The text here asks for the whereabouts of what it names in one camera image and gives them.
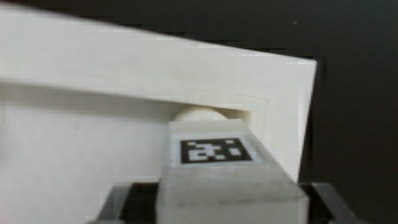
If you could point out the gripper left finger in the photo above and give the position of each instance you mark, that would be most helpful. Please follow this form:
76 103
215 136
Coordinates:
128 207

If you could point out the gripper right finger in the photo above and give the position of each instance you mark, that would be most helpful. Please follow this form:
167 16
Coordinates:
329 211

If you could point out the white table leg with tag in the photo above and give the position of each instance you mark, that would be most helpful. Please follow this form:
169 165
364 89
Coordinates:
224 185

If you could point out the white square tabletop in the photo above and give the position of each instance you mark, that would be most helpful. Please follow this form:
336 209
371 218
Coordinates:
96 83

